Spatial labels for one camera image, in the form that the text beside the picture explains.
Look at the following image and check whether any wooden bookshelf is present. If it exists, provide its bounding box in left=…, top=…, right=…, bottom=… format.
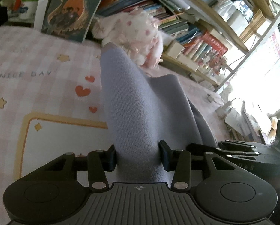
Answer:
left=34, top=0, right=280, bottom=92

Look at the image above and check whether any purple and tan sweater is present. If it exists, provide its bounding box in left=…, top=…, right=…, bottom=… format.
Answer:
left=100, top=43, right=217, bottom=183

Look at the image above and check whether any pink plush bunny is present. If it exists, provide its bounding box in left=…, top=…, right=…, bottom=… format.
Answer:
left=91, top=8, right=163, bottom=68

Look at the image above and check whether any pink checkered table mat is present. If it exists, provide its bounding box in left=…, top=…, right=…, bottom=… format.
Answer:
left=0, top=26, right=228, bottom=224

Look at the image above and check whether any Harry Potter book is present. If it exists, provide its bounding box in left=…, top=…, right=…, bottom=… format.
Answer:
left=41, top=0, right=102, bottom=42

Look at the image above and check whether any red boxed book set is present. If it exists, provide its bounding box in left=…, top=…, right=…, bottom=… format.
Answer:
left=184, top=30, right=229, bottom=62

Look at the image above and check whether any white charger plug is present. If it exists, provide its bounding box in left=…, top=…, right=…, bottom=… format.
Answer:
left=206, top=94, right=245, bottom=119

